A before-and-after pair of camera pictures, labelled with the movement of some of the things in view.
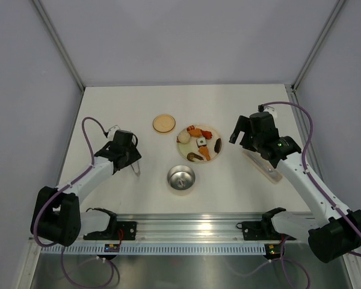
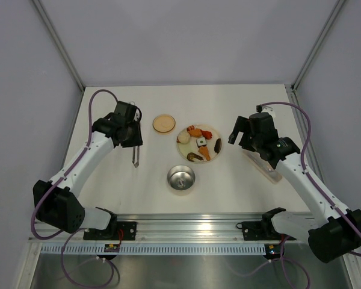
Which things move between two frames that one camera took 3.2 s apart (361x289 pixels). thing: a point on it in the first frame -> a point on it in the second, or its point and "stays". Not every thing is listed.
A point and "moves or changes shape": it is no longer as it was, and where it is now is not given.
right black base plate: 259,230 stays
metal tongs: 135,167 moves or changes shape
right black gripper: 243,124 stays
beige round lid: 163,124 stays
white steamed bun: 184,136 stays
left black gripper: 135,156 -> 137,140
